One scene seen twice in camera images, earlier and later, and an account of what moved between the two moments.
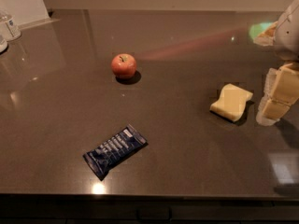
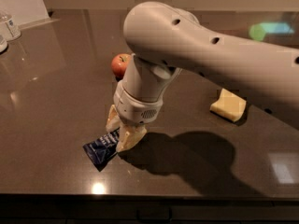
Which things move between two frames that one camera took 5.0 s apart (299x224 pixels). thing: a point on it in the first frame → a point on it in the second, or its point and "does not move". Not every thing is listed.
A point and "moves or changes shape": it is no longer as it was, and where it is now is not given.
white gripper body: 288,32 → 135,108
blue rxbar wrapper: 124,146 moves or changes shape
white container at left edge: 3,44 does not move
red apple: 123,65 does not move
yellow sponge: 233,103 does not move
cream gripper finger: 282,84 → 128,136
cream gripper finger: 270,111 → 113,120
